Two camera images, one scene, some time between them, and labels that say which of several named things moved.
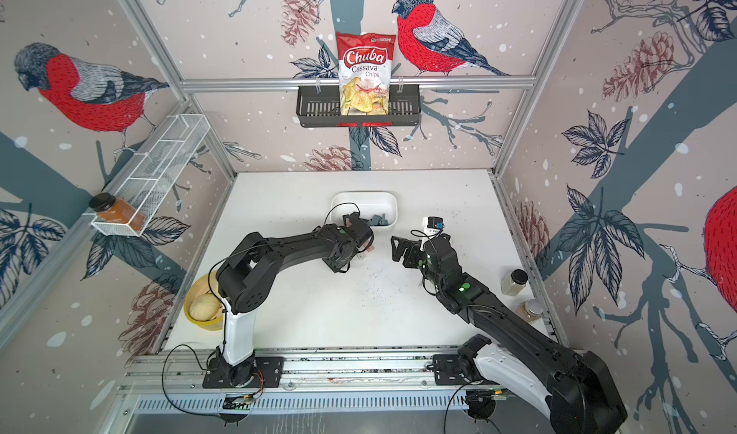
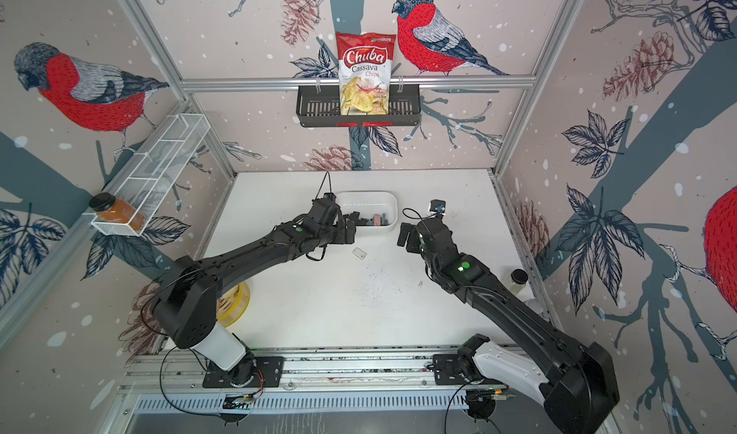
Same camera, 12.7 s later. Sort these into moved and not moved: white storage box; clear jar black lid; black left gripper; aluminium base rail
Moved: black left gripper
Not moved: aluminium base rail; white storage box; clear jar black lid
